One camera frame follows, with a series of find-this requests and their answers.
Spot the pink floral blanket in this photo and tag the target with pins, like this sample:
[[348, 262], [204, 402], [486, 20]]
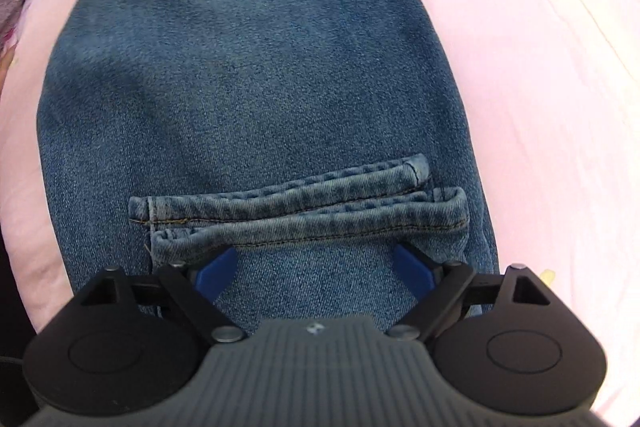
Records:
[[540, 107]]

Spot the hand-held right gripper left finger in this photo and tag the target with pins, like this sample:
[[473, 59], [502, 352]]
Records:
[[217, 272]]

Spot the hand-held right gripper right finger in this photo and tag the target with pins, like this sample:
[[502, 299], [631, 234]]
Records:
[[412, 269]]

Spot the blue denim pants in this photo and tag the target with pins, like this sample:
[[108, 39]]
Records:
[[260, 97]]

